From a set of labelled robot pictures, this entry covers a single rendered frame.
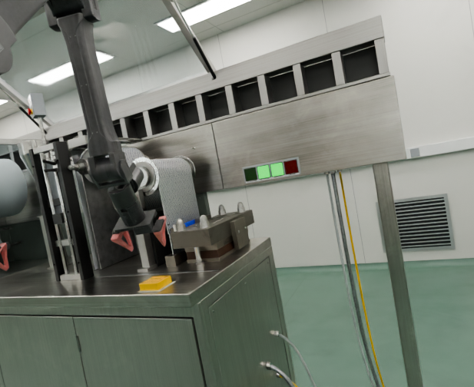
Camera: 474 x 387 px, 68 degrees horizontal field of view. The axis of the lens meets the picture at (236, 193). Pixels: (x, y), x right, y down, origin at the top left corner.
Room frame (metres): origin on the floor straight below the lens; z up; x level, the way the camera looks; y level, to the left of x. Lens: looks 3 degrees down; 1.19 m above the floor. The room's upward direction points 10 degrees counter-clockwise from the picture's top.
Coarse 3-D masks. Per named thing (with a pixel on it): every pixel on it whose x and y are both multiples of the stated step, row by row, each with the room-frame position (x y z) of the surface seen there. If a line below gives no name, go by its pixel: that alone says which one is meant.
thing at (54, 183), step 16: (48, 144) 1.36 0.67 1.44; (64, 144) 1.37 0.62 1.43; (32, 160) 1.40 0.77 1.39; (48, 160) 1.41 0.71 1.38; (64, 160) 1.35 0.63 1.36; (48, 176) 1.40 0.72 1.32; (64, 176) 1.34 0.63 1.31; (48, 192) 1.39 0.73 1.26; (64, 192) 1.34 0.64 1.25; (48, 208) 1.42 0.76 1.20; (64, 208) 1.37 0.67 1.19; (48, 224) 1.40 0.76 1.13; (80, 224) 1.37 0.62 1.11; (48, 240) 1.40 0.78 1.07; (64, 240) 1.39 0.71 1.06; (80, 240) 1.35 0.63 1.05; (64, 256) 1.39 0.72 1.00; (80, 256) 1.34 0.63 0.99; (64, 272) 1.42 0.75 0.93; (80, 272) 1.34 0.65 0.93
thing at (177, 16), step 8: (168, 0) 1.34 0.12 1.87; (40, 8) 1.44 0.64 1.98; (168, 8) 1.36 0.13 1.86; (176, 8) 1.37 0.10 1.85; (176, 16) 1.38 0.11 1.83; (184, 24) 1.41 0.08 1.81; (184, 32) 1.43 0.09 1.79; (192, 32) 1.45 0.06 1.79; (192, 40) 1.46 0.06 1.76; (192, 48) 1.49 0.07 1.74; (200, 48) 1.46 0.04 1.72; (200, 56) 1.52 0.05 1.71; (208, 64) 1.50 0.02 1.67; (208, 72) 1.58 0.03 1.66; (184, 80) 1.64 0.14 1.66; (0, 88) 1.84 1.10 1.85; (8, 88) 1.84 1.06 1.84; (160, 88) 1.70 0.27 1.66; (8, 96) 1.88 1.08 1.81; (16, 96) 1.87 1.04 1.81; (136, 96) 1.77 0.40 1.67; (16, 104) 1.91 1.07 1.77; (24, 104) 1.92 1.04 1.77; (112, 104) 1.83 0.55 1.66; (24, 112) 1.94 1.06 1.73; (32, 120) 1.97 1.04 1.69
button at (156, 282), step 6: (156, 276) 1.09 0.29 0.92; (162, 276) 1.07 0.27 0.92; (168, 276) 1.07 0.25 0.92; (144, 282) 1.05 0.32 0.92; (150, 282) 1.04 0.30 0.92; (156, 282) 1.02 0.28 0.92; (162, 282) 1.03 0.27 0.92; (168, 282) 1.06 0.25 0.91; (144, 288) 1.03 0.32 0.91; (150, 288) 1.02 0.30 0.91; (156, 288) 1.01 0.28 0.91
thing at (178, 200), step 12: (192, 180) 1.52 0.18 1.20; (168, 192) 1.36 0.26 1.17; (180, 192) 1.42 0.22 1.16; (192, 192) 1.51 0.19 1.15; (168, 204) 1.34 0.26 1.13; (180, 204) 1.41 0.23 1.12; (192, 204) 1.49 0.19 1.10; (168, 216) 1.33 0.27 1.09; (180, 216) 1.40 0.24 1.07; (192, 216) 1.47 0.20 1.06; (168, 228) 1.32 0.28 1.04
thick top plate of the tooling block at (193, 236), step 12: (216, 216) 1.55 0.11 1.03; (228, 216) 1.46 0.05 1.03; (240, 216) 1.44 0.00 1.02; (252, 216) 1.54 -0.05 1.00; (192, 228) 1.28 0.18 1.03; (204, 228) 1.22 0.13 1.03; (216, 228) 1.24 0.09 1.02; (228, 228) 1.32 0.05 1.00; (180, 240) 1.24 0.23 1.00; (192, 240) 1.22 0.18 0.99; (204, 240) 1.20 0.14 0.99; (216, 240) 1.23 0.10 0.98
